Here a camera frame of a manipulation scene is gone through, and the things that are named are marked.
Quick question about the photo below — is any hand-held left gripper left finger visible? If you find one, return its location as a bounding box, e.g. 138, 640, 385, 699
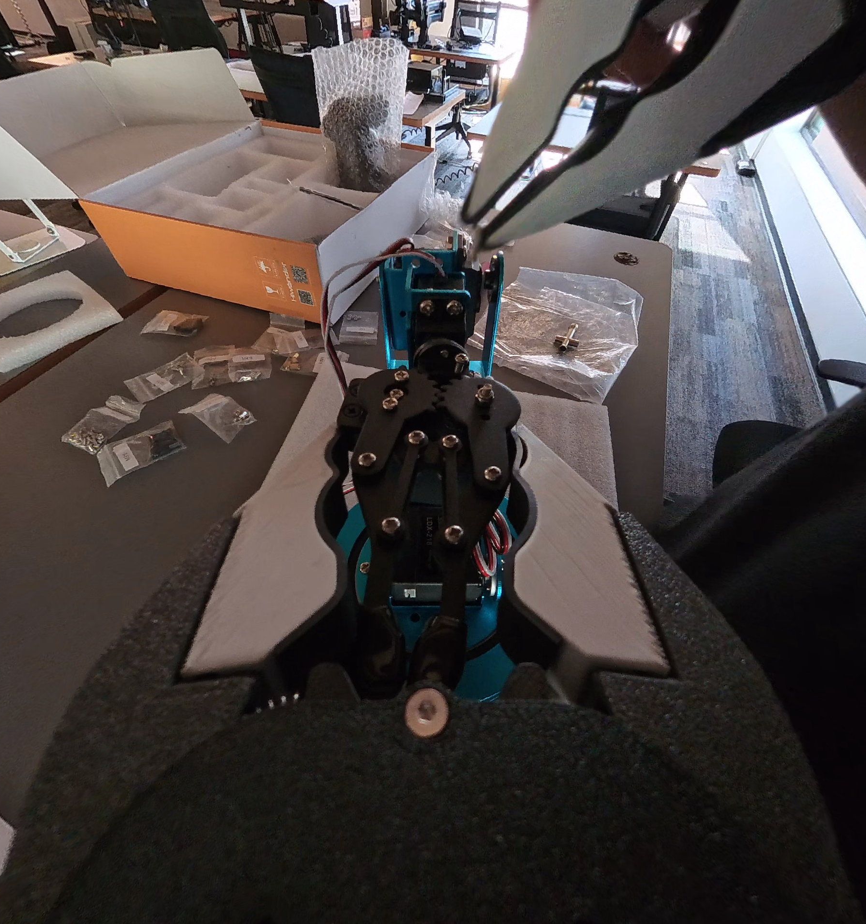
182, 395, 353, 680

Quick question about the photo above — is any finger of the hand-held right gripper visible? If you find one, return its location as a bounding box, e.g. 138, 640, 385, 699
459, 0, 653, 228
474, 0, 855, 257

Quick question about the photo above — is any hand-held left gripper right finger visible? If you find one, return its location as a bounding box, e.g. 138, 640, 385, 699
510, 423, 675, 680

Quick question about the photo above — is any blue toy robot arm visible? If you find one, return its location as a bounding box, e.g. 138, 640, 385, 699
331, 244, 530, 704

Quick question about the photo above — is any red white black servo cable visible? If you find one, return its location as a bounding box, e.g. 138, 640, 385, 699
322, 242, 448, 336

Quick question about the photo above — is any dark grey desk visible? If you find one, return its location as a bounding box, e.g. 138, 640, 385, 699
0, 217, 676, 924

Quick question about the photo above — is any person's right hand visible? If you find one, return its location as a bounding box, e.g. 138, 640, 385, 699
607, 0, 711, 90

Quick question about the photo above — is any white foam sheet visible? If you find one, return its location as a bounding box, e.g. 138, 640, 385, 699
243, 359, 620, 502

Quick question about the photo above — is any bubble wrap bag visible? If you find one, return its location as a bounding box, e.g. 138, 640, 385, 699
309, 35, 414, 199

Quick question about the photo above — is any pile of small parts bags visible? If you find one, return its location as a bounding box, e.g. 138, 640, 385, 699
59, 305, 350, 490

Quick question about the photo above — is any clear plastic bag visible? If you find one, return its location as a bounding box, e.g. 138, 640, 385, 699
492, 266, 645, 404

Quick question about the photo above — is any thin metal tool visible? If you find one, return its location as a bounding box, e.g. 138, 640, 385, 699
295, 180, 364, 206

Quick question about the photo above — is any black office chair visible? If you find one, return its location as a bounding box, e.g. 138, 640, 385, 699
713, 357, 866, 488

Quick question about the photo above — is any white parts box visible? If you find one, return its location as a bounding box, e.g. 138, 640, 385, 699
0, 45, 439, 293

